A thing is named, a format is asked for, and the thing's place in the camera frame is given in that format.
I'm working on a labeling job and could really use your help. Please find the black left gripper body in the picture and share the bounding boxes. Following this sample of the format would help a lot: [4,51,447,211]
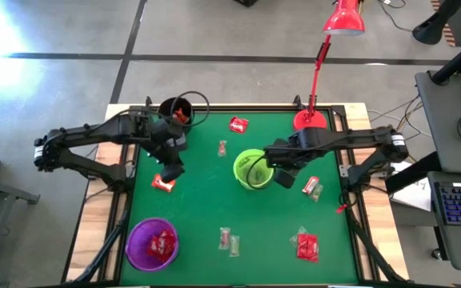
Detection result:
[145,118,188,166]

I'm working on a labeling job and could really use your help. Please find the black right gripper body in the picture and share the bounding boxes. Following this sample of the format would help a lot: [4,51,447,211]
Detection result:
[264,138,310,169]

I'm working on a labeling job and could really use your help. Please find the red candies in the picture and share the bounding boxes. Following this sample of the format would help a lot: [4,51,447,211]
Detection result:
[150,173,177,194]

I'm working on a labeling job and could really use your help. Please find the orange candy packet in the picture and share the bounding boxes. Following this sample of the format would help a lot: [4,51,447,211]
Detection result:
[173,107,190,124]

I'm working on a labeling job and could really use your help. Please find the red white candy packet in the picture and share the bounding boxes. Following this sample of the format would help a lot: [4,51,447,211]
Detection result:
[301,175,321,195]

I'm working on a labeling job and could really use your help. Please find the large red candy packet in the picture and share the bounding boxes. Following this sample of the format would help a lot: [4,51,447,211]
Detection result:
[296,233,320,264]

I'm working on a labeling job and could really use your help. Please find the clear wrapped green candy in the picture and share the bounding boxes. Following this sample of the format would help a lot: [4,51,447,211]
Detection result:
[228,234,241,258]

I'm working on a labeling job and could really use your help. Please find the black plastic bucket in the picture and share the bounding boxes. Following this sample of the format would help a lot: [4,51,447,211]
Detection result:
[157,96,194,130]

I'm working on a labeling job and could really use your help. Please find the red desk lamp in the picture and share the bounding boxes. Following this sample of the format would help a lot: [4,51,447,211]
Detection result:
[293,0,367,131]

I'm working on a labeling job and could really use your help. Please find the lime green plastic bucket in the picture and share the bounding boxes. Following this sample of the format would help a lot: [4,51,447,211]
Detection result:
[232,148,276,191]

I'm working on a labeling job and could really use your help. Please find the green table mat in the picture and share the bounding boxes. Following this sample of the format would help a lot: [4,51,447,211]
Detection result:
[118,110,359,285]

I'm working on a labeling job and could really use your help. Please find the purple plastic bucket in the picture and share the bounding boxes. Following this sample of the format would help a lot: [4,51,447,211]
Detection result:
[125,217,181,273]

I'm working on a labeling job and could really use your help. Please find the black desk beam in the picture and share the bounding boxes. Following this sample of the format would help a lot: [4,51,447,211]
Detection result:
[384,150,443,194]

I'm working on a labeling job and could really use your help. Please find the white paper sheet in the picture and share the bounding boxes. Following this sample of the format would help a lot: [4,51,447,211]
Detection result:
[390,159,432,212]

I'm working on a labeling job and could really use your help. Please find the grey side desk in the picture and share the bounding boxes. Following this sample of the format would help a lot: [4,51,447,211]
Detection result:
[414,70,461,174]

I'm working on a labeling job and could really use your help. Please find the grey metal stand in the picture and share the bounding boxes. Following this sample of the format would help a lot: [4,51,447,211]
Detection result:
[0,170,42,288]

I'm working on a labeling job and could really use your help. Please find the black backlit keyboard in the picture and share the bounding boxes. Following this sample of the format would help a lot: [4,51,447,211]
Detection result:
[433,182,461,227]

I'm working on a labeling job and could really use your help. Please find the black stand leg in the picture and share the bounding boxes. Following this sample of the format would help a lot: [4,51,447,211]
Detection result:
[411,0,461,46]

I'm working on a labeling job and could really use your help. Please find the black monitor pole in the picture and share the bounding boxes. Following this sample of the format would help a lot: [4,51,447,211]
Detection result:
[430,34,461,86]

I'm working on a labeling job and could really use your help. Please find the striped mat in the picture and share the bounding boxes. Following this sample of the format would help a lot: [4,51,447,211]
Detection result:
[430,0,458,48]

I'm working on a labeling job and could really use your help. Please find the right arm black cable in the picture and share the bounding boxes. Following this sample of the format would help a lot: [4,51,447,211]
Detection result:
[245,154,271,191]

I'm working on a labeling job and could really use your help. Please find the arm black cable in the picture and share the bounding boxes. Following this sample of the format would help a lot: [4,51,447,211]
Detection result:
[169,90,211,129]
[245,154,271,191]

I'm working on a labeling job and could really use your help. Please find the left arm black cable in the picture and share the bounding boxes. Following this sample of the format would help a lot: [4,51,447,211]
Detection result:
[169,90,211,129]

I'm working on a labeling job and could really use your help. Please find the black metal table frame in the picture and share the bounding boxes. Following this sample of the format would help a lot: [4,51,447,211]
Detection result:
[60,94,411,288]

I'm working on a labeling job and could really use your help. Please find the grey floor cables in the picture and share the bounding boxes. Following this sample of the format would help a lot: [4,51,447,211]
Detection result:
[368,94,434,159]

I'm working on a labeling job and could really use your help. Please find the black floor cable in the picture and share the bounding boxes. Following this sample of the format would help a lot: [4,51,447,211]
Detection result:
[377,0,415,34]

